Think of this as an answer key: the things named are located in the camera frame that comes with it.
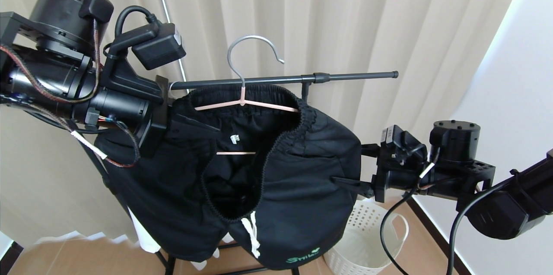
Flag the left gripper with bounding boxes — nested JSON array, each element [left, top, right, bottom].
[[2, 53, 222, 158]]

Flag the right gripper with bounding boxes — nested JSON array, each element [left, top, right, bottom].
[[331, 143, 468, 203]]

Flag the black shorts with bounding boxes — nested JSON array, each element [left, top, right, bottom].
[[94, 84, 362, 271]]

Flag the white printed t-shirt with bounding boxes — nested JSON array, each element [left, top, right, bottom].
[[129, 206, 234, 261]]

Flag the white laundry basket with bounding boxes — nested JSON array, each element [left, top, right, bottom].
[[323, 199, 410, 275]]

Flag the black clothes rack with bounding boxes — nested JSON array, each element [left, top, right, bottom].
[[71, 70, 399, 275]]

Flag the beige curtain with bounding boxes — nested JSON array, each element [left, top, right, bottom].
[[0, 0, 528, 245]]

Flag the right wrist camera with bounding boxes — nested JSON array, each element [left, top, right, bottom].
[[379, 125, 429, 167]]

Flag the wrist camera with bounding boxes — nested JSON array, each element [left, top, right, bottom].
[[379, 125, 429, 167], [104, 23, 187, 103]]

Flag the black cable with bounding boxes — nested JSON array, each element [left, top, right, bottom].
[[22, 6, 157, 133], [379, 150, 553, 275]]

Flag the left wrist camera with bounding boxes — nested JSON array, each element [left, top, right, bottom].
[[104, 23, 187, 103]]

